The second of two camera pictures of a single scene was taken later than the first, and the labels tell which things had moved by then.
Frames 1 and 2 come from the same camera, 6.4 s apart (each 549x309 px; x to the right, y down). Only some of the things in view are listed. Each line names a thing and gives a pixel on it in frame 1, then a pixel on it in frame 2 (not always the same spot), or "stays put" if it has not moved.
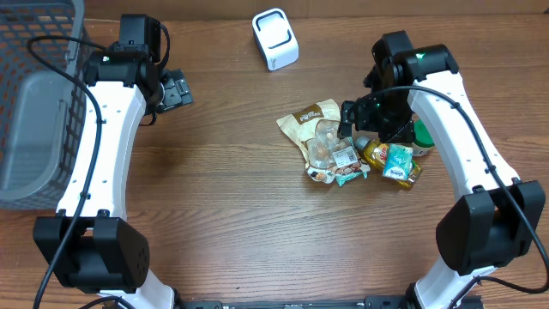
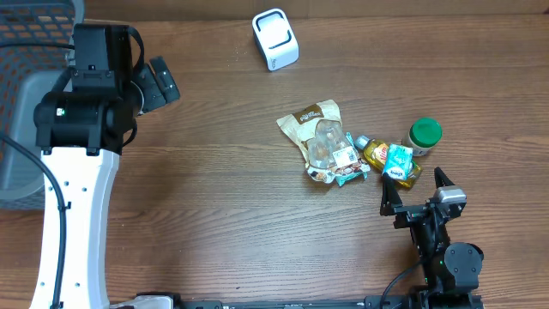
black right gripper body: [391, 116] -> [409, 215]
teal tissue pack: [398, 161] stays put
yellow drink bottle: [375, 150] stays put
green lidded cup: [423, 140] stays put
